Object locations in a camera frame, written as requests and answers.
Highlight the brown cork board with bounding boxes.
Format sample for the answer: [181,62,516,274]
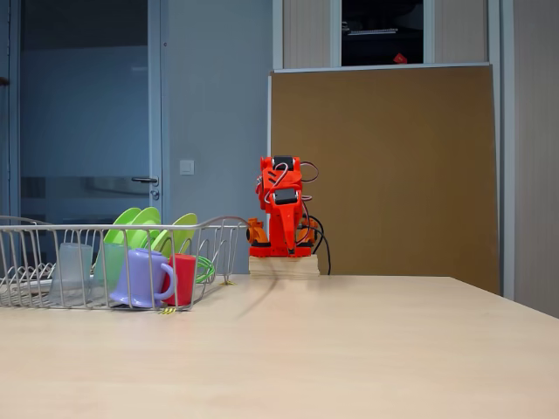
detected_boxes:
[266,64,501,294]

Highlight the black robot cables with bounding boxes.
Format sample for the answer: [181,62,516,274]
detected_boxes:
[300,211,332,276]

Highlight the grey glass door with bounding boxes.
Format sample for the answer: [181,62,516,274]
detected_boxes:
[8,0,165,228]

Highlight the purple plastic mug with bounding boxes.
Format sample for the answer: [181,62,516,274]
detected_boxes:
[108,248,176,310]

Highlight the green whisk with metal handle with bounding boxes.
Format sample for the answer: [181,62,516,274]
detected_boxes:
[195,255,217,285]

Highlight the orange table clamp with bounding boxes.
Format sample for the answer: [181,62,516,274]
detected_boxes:
[245,216,318,246]

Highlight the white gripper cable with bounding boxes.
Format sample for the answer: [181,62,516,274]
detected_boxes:
[255,161,322,206]

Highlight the wooden base block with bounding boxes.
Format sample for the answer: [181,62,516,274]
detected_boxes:
[248,255,320,280]

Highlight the metal wire dish rack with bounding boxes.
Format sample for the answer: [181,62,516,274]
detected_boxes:
[0,215,250,312]

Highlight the translucent grey plastic cup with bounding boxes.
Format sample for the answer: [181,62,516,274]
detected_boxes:
[91,242,132,305]
[46,242,93,306]

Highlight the green plastic plate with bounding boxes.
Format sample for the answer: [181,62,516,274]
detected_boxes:
[126,206,162,253]
[150,212,199,259]
[93,207,141,267]

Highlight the red plastic cup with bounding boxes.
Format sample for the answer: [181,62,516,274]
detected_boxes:
[162,252,197,306]

